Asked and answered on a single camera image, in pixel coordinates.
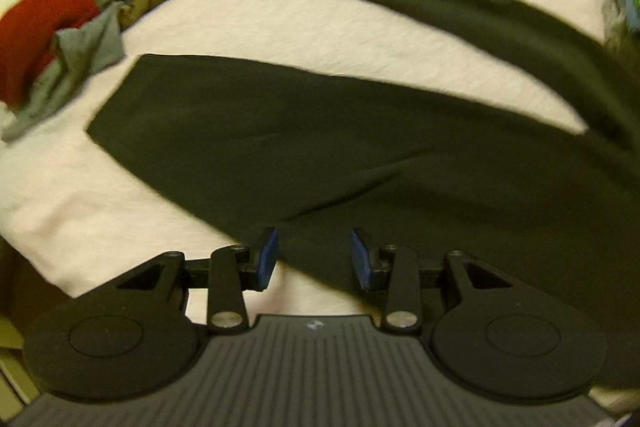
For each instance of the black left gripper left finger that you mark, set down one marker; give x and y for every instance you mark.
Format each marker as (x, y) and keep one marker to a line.
(225, 276)

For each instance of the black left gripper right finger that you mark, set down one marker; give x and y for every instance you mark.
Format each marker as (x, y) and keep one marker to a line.
(456, 293)

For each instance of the black pants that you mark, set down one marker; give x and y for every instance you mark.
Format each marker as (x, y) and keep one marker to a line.
(243, 145)

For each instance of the white quilted bedspread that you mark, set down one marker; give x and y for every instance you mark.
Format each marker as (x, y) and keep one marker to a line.
(80, 219)

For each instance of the grey garment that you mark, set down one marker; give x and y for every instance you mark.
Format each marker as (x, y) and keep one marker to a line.
(78, 54)

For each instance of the red garment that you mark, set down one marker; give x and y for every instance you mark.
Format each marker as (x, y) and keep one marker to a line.
(27, 30)

